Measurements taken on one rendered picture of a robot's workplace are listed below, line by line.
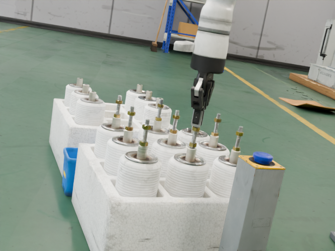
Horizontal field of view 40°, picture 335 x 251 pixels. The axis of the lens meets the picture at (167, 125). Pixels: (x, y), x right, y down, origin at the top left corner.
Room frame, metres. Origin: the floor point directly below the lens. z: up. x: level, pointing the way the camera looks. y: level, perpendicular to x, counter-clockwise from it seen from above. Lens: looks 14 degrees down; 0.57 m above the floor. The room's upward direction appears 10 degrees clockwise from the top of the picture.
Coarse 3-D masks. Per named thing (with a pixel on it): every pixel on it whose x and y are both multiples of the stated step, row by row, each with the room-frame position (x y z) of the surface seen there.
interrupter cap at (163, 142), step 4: (160, 140) 1.14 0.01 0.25; (164, 140) 1.15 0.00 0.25; (176, 140) 1.17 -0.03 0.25; (160, 144) 1.11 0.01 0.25; (164, 144) 1.11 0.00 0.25; (168, 144) 1.13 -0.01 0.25; (176, 144) 1.14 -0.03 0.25; (180, 144) 1.14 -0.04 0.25; (184, 144) 1.14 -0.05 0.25; (176, 148) 1.10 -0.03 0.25; (180, 148) 1.11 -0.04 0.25
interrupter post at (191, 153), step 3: (189, 147) 1.03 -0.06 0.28; (189, 150) 1.02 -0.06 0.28; (192, 150) 1.02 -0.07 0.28; (195, 150) 1.02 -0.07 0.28; (186, 153) 1.03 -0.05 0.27; (189, 153) 1.02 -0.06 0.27; (192, 153) 1.02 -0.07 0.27; (195, 153) 1.03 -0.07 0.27; (186, 156) 1.03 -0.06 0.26; (189, 156) 1.02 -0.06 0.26; (192, 156) 1.02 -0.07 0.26; (186, 159) 1.02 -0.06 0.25; (189, 159) 1.02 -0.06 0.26; (192, 159) 1.02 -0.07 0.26
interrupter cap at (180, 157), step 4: (176, 156) 1.03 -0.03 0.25; (180, 156) 1.04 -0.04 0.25; (184, 156) 1.05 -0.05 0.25; (196, 156) 1.06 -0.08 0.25; (176, 160) 1.01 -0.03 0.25; (180, 160) 1.00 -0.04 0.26; (184, 160) 1.01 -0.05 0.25; (196, 160) 1.04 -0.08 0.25; (200, 160) 1.03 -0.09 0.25; (204, 160) 1.04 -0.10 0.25; (188, 164) 0.99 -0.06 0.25; (192, 164) 0.99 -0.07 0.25; (196, 164) 1.00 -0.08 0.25; (200, 164) 1.00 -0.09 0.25; (204, 164) 1.02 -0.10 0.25
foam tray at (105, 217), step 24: (96, 168) 1.06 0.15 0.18; (72, 192) 1.24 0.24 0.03; (96, 192) 1.00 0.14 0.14; (96, 216) 0.98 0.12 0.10; (120, 216) 0.89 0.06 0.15; (144, 216) 0.91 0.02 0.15; (168, 216) 0.94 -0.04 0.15; (192, 216) 0.96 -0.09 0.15; (216, 216) 0.98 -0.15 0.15; (96, 240) 0.95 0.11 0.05; (120, 240) 0.90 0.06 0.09; (144, 240) 0.92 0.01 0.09; (168, 240) 0.94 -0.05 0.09; (192, 240) 0.96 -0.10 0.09; (216, 240) 0.99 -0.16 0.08
